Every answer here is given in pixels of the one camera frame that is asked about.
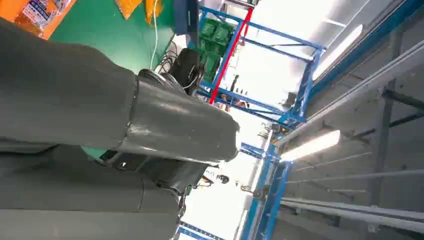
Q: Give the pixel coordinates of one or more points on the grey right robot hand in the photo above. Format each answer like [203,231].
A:
[66,99]

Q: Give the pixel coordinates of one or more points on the green mat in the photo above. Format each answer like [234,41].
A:
[109,36]

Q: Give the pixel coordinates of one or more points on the black bag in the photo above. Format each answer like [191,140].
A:
[185,68]

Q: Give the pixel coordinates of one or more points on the dark blue tablet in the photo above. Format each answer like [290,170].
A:
[184,16]

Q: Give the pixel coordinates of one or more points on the green plastic crate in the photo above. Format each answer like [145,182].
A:
[217,31]
[208,63]

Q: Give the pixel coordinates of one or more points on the red metal bar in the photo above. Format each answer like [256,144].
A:
[228,56]

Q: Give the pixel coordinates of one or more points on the blue metal shelf rack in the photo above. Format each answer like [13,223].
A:
[268,192]
[308,82]

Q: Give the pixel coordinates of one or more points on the long ceiling light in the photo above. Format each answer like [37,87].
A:
[311,145]
[338,51]

